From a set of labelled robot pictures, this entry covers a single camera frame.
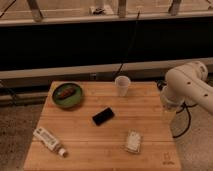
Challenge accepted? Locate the black hanging cable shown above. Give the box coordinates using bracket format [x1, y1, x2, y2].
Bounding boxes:
[113, 9, 141, 79]

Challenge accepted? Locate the translucent plastic cup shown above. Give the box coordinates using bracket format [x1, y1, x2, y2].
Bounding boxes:
[115, 76, 131, 97]

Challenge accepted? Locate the black cable on floor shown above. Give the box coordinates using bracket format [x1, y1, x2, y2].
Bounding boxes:
[156, 79, 198, 139]

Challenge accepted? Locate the white tube with cap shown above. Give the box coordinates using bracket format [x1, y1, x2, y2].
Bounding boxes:
[33, 127, 68, 157]

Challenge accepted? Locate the brown food piece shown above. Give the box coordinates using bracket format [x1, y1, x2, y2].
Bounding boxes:
[59, 88, 75, 99]

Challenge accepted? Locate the green plate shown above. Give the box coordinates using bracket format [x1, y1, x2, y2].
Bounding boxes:
[52, 83, 83, 109]

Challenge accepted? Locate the black eraser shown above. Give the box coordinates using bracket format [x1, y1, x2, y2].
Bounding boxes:
[92, 108, 115, 126]

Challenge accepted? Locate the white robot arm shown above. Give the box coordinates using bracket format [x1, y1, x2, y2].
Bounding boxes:
[160, 61, 213, 124]

